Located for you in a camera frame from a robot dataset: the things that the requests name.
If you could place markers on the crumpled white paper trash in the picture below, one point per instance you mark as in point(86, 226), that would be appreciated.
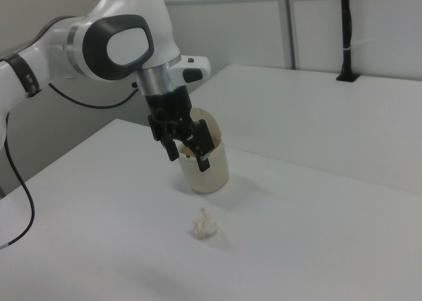
point(202, 228)

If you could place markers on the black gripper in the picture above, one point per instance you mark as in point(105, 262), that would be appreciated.
point(169, 108)

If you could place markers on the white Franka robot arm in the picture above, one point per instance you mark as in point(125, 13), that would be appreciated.
point(128, 47)

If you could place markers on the black pole with clamp base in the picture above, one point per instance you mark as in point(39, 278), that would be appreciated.
point(346, 34)

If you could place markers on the small cream bin with lid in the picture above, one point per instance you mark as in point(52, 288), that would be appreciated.
point(212, 174)

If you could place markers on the grey partition post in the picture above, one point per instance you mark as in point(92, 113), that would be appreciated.
point(287, 24)

